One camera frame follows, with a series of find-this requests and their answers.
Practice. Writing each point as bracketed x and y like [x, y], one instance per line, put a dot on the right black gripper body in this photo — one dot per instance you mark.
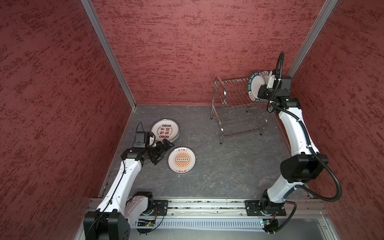
[265, 93]

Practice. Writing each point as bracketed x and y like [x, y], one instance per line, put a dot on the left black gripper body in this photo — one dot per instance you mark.
[154, 152]

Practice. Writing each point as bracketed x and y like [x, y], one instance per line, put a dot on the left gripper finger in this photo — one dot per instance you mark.
[157, 157]
[167, 144]

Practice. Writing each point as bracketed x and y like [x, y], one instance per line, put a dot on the patterned plate dark rim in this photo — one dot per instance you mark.
[256, 80]

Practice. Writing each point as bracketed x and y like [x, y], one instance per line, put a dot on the chrome wire dish rack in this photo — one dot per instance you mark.
[234, 111]

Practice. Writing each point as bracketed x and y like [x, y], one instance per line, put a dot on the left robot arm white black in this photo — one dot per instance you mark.
[117, 213]

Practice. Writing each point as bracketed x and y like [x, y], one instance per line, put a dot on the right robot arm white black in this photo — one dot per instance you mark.
[301, 167]

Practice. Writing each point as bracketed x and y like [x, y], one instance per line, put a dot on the left small circuit board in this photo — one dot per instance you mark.
[146, 223]

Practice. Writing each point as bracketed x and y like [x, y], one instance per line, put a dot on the small circuit board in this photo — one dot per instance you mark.
[270, 226]
[146, 223]

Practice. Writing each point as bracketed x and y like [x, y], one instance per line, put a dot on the right small circuit board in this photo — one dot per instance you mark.
[270, 226]

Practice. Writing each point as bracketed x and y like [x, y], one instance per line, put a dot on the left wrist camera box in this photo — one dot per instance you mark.
[144, 140]

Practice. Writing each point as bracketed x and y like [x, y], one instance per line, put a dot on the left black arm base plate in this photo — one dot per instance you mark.
[160, 208]

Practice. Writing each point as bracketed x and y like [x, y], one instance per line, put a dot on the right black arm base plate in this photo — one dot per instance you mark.
[255, 208]

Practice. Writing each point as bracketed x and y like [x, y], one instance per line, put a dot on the right aluminium corner post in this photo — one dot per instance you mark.
[317, 26]

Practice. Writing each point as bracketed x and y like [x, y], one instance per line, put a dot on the aluminium corner post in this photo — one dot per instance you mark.
[97, 26]
[317, 26]

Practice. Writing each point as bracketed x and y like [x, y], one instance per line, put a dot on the aluminium mounting rail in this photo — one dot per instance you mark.
[235, 208]

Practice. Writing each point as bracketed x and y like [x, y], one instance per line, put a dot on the left aluminium corner post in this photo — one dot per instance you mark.
[97, 26]

